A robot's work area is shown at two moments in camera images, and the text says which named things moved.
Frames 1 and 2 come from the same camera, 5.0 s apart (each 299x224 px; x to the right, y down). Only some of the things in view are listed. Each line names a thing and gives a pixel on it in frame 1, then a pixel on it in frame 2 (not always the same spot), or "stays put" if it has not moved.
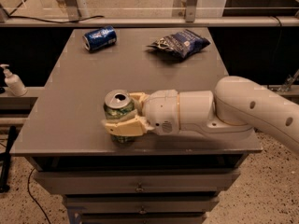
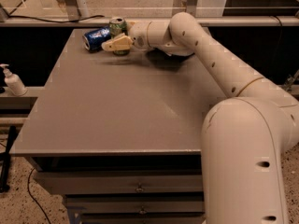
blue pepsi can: x=100 y=38 stays put
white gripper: x=162 y=111 → x=139 y=35
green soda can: x=119 y=103 → x=118 y=25
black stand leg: x=6 y=157 stays put
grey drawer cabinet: x=170 y=178 stays put
